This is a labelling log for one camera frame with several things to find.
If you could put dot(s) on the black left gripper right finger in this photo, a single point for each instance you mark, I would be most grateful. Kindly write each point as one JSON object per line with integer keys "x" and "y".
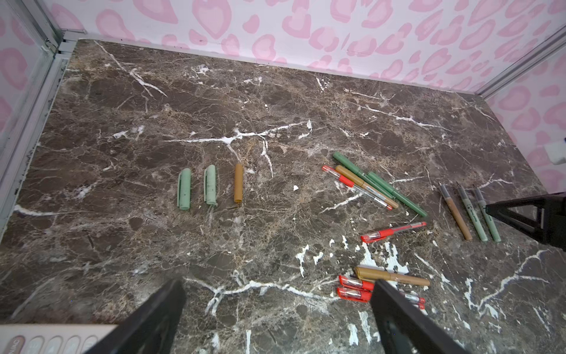
{"x": 403, "y": 328}

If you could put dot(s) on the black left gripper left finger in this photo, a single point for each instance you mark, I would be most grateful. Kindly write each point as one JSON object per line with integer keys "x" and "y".
{"x": 151, "y": 328}

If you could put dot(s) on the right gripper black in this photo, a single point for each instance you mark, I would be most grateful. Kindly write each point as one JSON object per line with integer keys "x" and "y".
{"x": 526, "y": 215}

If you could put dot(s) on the green pen cap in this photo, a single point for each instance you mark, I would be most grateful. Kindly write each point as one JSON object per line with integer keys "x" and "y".
{"x": 210, "y": 185}
{"x": 184, "y": 189}

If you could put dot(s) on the brown pen cap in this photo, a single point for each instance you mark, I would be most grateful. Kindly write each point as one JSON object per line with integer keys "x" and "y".
{"x": 238, "y": 183}

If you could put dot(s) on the red gel pen pair lower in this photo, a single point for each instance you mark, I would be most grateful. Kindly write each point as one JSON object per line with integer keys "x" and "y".
{"x": 365, "y": 296}

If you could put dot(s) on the red gel pen pair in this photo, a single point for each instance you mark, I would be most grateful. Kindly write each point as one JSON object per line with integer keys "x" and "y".
{"x": 365, "y": 296}
{"x": 356, "y": 284}

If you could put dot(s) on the brown pen beside red pair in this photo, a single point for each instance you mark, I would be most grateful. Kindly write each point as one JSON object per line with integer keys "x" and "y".
{"x": 373, "y": 274}

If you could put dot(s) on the red gel pen pair upper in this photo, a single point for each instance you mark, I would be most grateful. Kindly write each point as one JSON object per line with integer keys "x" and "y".
{"x": 356, "y": 284}

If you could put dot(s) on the single red gel pen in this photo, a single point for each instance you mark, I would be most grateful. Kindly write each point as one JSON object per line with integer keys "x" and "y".
{"x": 383, "y": 234}

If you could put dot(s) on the brown pen far cluster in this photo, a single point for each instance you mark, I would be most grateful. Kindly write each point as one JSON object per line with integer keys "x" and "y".
{"x": 366, "y": 186}

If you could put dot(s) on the green pen far short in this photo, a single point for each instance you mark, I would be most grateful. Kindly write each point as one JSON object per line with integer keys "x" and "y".
{"x": 407, "y": 202}

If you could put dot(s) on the red gel pen far cluster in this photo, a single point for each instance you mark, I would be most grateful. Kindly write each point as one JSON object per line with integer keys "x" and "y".
{"x": 352, "y": 185}

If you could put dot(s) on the green pen far long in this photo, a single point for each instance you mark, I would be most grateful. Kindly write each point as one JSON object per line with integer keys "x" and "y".
{"x": 359, "y": 173}

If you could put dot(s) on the pink calculator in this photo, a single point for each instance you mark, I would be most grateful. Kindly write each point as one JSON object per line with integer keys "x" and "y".
{"x": 50, "y": 338}

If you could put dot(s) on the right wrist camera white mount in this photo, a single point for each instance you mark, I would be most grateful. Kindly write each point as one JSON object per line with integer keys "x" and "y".
{"x": 556, "y": 152}

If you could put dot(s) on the aluminium frame corner post right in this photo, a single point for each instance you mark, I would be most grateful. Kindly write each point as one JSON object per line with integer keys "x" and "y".
{"x": 540, "y": 53}

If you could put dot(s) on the aluminium frame corner post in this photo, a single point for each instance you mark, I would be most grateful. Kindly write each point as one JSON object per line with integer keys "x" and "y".
{"x": 540, "y": 53}
{"x": 35, "y": 53}

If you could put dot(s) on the aluminium frame corner post left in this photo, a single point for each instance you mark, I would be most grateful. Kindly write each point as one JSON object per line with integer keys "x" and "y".
{"x": 35, "y": 53}

